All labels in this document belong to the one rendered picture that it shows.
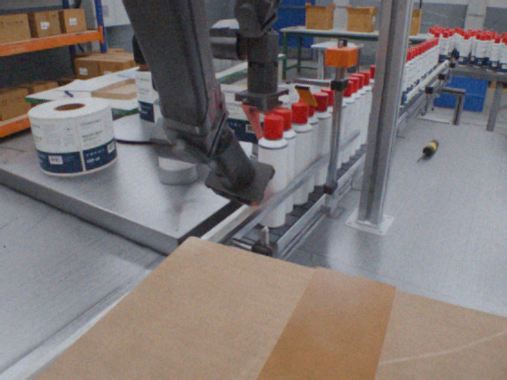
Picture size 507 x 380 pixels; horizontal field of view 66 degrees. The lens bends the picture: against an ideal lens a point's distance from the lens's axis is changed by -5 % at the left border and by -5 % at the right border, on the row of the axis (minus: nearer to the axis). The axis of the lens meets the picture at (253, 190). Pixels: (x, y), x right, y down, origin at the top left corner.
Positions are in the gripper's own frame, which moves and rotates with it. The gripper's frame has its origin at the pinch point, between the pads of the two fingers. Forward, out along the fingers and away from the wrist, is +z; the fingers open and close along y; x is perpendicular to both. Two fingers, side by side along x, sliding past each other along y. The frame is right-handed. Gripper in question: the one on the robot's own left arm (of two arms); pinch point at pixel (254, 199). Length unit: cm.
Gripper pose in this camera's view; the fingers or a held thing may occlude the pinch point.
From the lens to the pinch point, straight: 72.6
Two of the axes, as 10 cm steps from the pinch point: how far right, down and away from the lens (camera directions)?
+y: -8.6, -2.6, 4.4
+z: 3.0, 4.4, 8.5
